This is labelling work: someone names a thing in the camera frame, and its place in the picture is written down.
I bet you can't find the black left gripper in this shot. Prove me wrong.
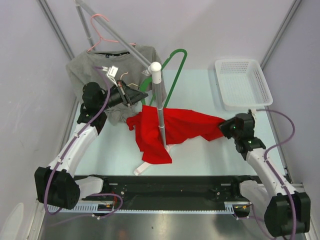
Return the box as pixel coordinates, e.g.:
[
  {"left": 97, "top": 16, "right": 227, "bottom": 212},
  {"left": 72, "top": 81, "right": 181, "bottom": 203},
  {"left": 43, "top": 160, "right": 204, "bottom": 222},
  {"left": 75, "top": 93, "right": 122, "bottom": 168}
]
[{"left": 97, "top": 79, "right": 147, "bottom": 112}]

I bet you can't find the green plastic hanger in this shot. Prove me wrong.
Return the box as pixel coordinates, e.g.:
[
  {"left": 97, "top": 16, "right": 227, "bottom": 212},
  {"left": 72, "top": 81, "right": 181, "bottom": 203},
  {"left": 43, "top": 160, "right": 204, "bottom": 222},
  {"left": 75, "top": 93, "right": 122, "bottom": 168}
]
[{"left": 138, "top": 48, "right": 188, "bottom": 109}]

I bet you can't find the grey t shirt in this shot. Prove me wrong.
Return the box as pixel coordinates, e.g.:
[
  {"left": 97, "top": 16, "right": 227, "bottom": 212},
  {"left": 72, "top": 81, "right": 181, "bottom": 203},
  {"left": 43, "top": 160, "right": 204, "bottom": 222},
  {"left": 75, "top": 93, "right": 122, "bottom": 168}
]
[{"left": 65, "top": 44, "right": 162, "bottom": 126}]

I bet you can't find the red t shirt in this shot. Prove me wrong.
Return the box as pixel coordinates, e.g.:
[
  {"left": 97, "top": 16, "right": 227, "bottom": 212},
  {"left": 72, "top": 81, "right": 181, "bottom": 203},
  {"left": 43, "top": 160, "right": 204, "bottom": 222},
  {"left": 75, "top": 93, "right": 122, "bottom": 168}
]
[{"left": 126, "top": 105, "right": 225, "bottom": 165}]

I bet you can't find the pink wire hanger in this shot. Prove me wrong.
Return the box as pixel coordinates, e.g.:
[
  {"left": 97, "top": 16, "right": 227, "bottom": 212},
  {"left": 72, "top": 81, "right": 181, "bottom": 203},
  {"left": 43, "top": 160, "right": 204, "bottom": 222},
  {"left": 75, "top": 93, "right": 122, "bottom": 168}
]
[{"left": 86, "top": 13, "right": 120, "bottom": 53}]

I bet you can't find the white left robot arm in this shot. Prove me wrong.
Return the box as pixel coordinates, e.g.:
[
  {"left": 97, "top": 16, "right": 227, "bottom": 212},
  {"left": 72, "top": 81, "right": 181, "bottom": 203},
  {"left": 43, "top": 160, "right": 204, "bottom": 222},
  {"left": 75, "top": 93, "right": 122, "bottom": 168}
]
[{"left": 34, "top": 80, "right": 148, "bottom": 210}]

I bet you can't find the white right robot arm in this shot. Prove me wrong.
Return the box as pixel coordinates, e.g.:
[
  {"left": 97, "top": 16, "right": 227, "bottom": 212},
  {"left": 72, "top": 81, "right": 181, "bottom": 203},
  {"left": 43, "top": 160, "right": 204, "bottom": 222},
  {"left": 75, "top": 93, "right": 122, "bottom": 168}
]
[{"left": 219, "top": 111, "right": 311, "bottom": 240}]

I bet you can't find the white clothes rack with poles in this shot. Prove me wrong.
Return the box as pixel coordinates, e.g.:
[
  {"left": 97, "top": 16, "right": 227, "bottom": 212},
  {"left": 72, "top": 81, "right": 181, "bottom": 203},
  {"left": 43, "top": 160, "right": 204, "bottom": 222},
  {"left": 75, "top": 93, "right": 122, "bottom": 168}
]
[{"left": 72, "top": 0, "right": 176, "bottom": 176}]

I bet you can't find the white plastic basket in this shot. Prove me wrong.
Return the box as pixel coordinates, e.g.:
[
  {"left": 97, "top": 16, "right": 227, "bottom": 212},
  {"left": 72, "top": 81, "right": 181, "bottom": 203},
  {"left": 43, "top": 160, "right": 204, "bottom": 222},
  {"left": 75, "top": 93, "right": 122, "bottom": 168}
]
[{"left": 214, "top": 58, "right": 273, "bottom": 111}]

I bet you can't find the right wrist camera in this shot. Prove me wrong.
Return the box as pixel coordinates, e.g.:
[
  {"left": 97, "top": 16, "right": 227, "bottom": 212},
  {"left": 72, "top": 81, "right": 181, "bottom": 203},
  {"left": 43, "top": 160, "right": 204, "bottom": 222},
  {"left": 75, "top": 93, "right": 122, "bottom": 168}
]
[{"left": 248, "top": 109, "right": 258, "bottom": 119}]

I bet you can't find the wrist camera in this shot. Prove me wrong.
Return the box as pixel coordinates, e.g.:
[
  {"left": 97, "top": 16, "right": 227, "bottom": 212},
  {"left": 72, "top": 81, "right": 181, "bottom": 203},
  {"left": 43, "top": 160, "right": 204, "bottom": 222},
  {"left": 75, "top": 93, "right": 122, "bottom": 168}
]
[
  {"left": 248, "top": 109, "right": 258, "bottom": 119},
  {"left": 102, "top": 65, "right": 119, "bottom": 80}
]

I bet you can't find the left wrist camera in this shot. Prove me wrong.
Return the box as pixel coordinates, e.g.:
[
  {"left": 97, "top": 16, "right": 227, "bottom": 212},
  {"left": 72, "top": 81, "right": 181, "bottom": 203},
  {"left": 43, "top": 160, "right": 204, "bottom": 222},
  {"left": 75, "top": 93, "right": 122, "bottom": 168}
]
[{"left": 102, "top": 65, "right": 119, "bottom": 80}]

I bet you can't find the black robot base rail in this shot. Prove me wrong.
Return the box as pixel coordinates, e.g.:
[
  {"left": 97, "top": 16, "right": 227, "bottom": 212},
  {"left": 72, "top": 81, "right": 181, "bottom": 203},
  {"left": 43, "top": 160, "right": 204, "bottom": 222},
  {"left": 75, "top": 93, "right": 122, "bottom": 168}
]
[{"left": 73, "top": 174, "right": 261, "bottom": 217}]

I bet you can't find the white slotted cable duct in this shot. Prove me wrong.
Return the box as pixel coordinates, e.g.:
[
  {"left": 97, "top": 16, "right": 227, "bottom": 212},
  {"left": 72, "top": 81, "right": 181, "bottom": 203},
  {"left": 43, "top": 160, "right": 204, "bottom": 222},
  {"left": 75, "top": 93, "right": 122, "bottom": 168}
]
[{"left": 48, "top": 202, "right": 251, "bottom": 215}]

